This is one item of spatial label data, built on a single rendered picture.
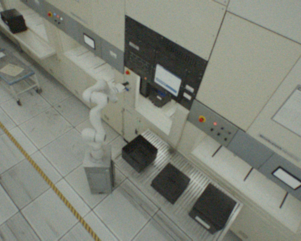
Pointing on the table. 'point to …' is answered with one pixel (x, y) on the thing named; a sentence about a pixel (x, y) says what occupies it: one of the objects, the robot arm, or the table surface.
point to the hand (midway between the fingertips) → (125, 84)
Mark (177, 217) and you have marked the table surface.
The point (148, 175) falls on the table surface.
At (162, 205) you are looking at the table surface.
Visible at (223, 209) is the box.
